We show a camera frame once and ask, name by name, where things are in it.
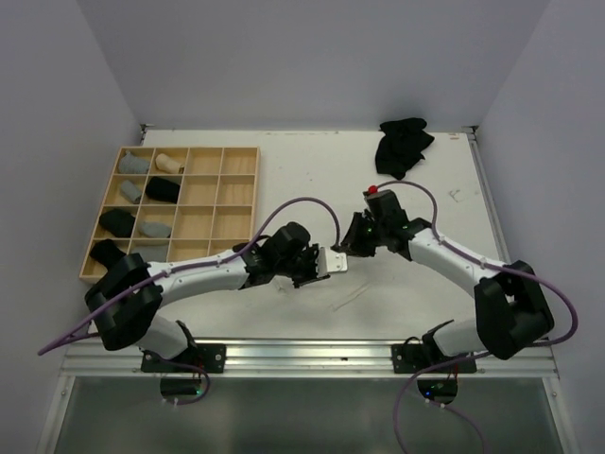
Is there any white underwear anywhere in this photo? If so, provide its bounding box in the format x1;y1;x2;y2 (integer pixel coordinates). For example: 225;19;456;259
271;275;372;312

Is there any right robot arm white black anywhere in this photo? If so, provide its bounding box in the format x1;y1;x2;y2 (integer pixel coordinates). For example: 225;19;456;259
336;186;554;372

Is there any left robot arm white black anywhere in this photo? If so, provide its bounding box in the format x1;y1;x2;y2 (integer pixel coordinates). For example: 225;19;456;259
85;222;329;372

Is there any black rolled underwear second row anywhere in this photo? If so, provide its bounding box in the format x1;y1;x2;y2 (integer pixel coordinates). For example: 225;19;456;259
145;176;181;203

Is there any beige rolled underwear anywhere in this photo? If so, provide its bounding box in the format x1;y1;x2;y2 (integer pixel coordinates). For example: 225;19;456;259
155;153;184;174

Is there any black rolled underwear third row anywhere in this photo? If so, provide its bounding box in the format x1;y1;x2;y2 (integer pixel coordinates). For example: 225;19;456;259
98;208;135;238

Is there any grey rolled underwear second row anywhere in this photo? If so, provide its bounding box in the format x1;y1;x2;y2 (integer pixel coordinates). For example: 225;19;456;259
119;180;143;204

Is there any black rolled underwear bottom row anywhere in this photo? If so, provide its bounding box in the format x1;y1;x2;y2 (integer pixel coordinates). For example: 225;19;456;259
89;238;126;270

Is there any grey rolled underwear top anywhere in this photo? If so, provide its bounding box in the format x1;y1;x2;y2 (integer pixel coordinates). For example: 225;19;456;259
117;151;150;175

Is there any wooden compartment tray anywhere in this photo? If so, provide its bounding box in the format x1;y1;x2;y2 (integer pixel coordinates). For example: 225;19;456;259
79;146;260;284

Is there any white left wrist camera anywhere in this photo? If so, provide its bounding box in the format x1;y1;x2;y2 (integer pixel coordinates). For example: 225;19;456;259
317;247;348;278

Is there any aluminium mounting rail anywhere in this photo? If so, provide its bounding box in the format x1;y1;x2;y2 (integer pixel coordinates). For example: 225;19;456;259
60;338;558;378

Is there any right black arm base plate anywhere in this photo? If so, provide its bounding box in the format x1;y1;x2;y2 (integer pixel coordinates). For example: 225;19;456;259
390;337;477;374

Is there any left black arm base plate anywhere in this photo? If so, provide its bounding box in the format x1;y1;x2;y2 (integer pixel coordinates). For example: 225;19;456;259
141;343;226;374

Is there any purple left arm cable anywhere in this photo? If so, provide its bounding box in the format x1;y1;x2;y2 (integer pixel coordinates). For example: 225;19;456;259
36;196;342;406

